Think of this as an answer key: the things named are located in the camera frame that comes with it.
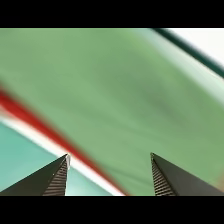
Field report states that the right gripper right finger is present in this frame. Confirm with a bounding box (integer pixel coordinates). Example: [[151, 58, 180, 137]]
[[149, 152, 224, 197]]

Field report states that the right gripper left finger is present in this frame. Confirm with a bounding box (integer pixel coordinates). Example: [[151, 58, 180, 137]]
[[0, 153, 71, 197]]

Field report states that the pale green garment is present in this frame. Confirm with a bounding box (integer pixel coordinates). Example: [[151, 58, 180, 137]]
[[0, 28, 224, 197]]

